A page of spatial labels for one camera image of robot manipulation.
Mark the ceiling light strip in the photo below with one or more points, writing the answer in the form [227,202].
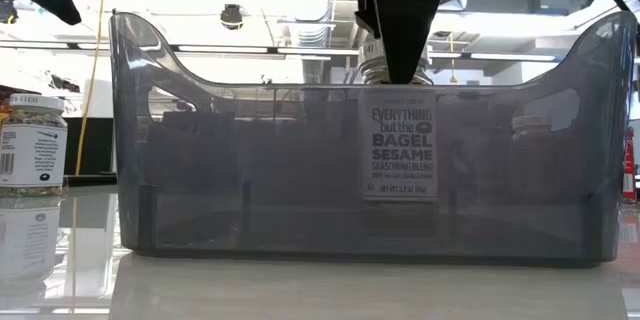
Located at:
[317,51]
[222,49]
[512,56]

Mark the black ceiling dome device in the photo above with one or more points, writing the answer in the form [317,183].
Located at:
[231,16]

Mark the bagel seasoning jar white lid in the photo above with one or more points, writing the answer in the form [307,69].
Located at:
[32,155]
[400,150]

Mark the red-lidded paprika tin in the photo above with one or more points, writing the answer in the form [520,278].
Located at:
[629,160]

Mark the silver ventilation duct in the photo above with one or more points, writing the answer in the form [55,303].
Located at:
[315,25]

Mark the grey translucent plastic bin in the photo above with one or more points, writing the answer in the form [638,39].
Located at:
[250,185]

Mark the black panel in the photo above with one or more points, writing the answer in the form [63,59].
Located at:
[97,147]

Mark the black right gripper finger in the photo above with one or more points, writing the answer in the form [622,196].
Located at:
[405,10]
[367,10]

